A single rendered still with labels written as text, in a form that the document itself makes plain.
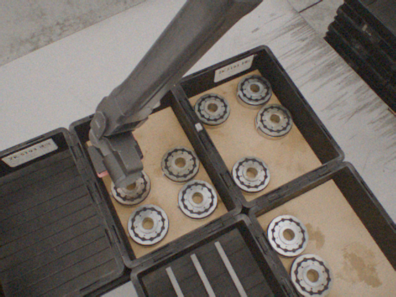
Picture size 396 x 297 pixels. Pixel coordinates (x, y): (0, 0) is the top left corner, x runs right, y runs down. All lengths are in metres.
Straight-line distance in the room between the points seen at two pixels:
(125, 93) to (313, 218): 0.63
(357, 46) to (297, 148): 0.95
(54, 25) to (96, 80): 1.19
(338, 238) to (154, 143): 0.55
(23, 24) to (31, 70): 1.15
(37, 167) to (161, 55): 0.65
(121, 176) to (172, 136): 0.39
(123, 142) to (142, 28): 0.80
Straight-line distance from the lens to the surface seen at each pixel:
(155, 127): 1.06
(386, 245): 1.05
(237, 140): 1.06
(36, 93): 1.36
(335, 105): 1.35
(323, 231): 1.03
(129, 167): 0.68
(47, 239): 1.02
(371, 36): 1.86
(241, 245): 0.98
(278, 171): 1.04
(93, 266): 0.98
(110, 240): 0.89
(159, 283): 0.96
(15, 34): 2.52
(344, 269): 1.04
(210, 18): 0.45
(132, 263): 0.86
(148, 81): 0.55
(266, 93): 1.11
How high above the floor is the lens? 1.78
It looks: 67 degrees down
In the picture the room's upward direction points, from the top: 5 degrees clockwise
